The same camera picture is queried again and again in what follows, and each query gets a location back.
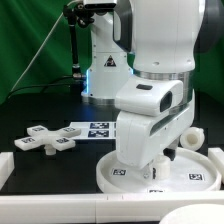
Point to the white left barrier block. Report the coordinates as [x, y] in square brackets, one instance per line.
[6, 167]

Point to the white disc bottom corner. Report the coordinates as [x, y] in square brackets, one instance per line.
[196, 214]

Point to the white right barrier block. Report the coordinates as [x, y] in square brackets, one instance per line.
[216, 155]

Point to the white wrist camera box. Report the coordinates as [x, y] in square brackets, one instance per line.
[149, 97]

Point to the white cross-shaped table base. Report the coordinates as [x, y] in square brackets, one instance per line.
[52, 141]

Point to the white marker sheet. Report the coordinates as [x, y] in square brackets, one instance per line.
[95, 130]

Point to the white front barrier rail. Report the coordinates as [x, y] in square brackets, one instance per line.
[98, 208]

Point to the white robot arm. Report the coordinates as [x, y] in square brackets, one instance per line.
[163, 35]

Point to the white barrier block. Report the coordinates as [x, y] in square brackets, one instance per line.
[216, 155]
[6, 167]

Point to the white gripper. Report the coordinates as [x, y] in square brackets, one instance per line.
[140, 138]

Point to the grey camera on mount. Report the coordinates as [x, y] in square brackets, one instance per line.
[100, 4]

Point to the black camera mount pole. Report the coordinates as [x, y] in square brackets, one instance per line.
[76, 16]

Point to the white round table top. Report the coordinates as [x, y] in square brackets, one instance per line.
[189, 171]

